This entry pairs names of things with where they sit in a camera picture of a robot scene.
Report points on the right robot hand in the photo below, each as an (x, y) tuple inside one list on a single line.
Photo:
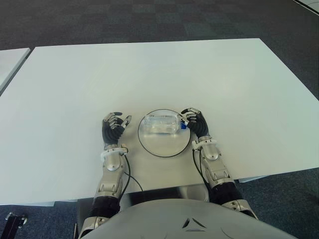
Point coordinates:
[(200, 125)]

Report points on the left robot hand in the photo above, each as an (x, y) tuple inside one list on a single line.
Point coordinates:
[(112, 133)]

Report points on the clear blue-capped water bottle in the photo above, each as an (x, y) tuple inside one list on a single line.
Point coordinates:
[(159, 124)]

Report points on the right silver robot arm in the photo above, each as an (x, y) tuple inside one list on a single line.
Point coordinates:
[(211, 154)]

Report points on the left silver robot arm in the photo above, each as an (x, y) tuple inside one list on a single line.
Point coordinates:
[(112, 164)]

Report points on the white black-rimmed plate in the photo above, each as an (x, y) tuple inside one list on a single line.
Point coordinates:
[(162, 147)]

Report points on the silver robot waist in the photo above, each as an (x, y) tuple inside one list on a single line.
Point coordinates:
[(192, 193)]

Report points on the grey robot torso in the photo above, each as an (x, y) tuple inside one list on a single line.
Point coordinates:
[(174, 219)]

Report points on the white neighbouring table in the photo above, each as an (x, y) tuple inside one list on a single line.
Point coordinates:
[(10, 62)]

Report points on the black wheeled stand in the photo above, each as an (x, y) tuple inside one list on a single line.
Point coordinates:
[(15, 221)]

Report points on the white background furniture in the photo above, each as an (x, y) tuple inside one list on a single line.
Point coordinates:
[(311, 3)]

